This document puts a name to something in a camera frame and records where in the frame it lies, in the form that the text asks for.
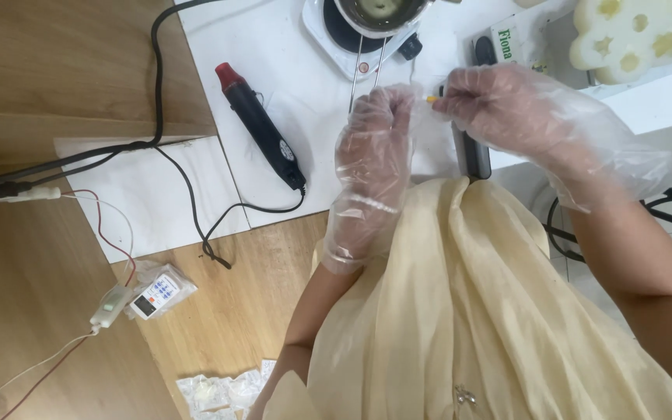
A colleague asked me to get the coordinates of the person's left hand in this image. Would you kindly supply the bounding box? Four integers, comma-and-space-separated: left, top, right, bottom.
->
331, 84, 424, 246

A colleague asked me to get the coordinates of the person's right hand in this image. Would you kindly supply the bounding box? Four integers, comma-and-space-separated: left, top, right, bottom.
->
432, 63, 611, 176

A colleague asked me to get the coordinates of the black hot plate knob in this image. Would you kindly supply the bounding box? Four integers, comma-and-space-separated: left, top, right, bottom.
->
398, 33, 424, 61

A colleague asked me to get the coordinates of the dark grey flat bar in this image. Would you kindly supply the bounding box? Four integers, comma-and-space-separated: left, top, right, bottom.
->
440, 85, 492, 180

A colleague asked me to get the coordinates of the white box green label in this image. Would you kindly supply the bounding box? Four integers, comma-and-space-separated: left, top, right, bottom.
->
489, 13, 551, 75

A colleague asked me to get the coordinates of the large white board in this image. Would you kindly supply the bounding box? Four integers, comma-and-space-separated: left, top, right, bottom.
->
174, 0, 582, 229

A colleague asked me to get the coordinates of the metal melting pot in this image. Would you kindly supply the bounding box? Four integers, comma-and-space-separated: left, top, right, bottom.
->
332, 0, 437, 40

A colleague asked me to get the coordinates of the white electric hot plate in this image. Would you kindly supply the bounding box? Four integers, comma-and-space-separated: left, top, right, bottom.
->
301, 0, 431, 82

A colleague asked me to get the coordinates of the black heat gun red nozzle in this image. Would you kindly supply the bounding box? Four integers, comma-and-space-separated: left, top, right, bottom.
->
215, 62, 308, 192

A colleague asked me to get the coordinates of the white flower-shaped silicone mould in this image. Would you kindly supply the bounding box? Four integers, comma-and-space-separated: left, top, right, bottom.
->
568, 0, 672, 86

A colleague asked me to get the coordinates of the cream fabric dress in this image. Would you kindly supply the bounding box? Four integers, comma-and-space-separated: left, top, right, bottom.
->
262, 176, 672, 420

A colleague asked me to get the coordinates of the small white paper sheet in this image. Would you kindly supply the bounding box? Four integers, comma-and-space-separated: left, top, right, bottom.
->
54, 136, 252, 264

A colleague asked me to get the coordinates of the white remote in plastic bag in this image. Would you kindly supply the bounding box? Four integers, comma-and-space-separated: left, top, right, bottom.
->
124, 261, 198, 321

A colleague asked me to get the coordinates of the heap of clear plastic packets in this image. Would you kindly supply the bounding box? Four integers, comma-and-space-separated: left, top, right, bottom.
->
175, 359, 278, 420

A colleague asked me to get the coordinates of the white power plug adapter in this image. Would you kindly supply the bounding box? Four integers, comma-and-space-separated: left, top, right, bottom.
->
0, 185, 63, 206

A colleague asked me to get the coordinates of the metal wire pot handle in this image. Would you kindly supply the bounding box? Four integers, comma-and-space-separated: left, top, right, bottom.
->
348, 34, 387, 115

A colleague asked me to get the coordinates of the black tool handle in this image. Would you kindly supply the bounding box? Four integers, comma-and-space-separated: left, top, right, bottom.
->
472, 35, 498, 67

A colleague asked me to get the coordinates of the thin black heat gun cable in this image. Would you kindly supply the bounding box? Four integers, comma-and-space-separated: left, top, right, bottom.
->
152, 145, 308, 271

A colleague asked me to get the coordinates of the thick black power cable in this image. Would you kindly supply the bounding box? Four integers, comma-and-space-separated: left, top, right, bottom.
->
0, 0, 226, 200

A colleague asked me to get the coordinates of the thin red wire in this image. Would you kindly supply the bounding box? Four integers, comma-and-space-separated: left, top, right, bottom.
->
0, 189, 138, 420

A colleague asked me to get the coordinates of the white inline switch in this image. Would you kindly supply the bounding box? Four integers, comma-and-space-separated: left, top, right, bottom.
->
89, 284, 134, 329

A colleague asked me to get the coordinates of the thin white wire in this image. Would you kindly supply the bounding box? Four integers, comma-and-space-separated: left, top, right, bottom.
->
0, 192, 136, 416

